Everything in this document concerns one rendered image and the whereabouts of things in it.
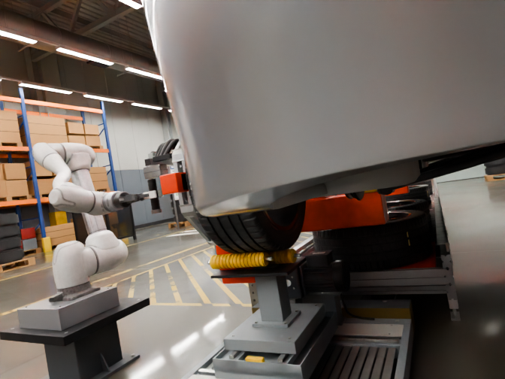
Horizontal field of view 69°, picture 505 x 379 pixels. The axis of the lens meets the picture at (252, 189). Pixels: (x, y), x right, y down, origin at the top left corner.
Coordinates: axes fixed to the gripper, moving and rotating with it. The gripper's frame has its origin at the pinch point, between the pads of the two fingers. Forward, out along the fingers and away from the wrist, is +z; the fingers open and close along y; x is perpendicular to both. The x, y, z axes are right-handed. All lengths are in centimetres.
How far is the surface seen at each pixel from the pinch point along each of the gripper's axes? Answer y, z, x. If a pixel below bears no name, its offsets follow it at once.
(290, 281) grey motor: -39, 40, -51
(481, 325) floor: -71, 117, -83
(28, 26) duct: -427, -668, 448
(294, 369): 8, 56, -68
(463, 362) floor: -35, 107, -83
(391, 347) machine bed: -32, 82, -77
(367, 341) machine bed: -34, 73, -76
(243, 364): 8, 36, -67
